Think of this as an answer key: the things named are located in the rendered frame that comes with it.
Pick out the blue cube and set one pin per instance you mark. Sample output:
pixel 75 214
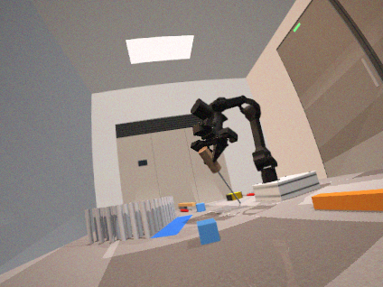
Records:
pixel 208 231
pixel 200 207

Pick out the blue taped strip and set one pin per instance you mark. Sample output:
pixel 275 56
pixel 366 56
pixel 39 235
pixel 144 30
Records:
pixel 173 228

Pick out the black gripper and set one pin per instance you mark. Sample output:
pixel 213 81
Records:
pixel 219 140

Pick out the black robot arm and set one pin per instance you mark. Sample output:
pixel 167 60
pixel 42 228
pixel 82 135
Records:
pixel 213 112

